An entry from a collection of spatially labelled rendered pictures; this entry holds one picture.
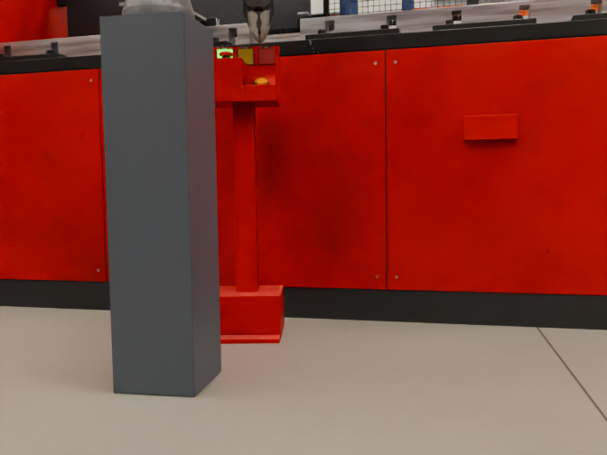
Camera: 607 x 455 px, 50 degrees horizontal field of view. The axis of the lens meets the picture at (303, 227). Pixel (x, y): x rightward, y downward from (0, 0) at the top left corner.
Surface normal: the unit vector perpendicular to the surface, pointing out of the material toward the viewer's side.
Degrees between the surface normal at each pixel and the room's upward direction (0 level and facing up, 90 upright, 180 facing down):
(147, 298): 90
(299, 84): 90
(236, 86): 90
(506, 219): 90
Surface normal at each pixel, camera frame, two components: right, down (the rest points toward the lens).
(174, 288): -0.18, 0.07
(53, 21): 0.97, 0.00
